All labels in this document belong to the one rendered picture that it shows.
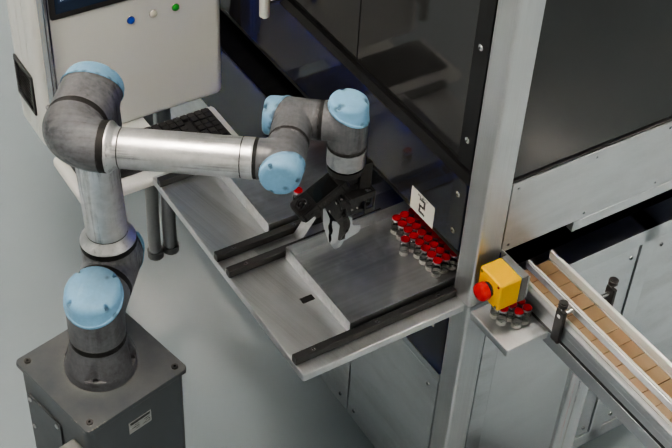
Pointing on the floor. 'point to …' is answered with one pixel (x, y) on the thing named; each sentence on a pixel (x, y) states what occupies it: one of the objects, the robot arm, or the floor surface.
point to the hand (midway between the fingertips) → (331, 243)
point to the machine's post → (492, 174)
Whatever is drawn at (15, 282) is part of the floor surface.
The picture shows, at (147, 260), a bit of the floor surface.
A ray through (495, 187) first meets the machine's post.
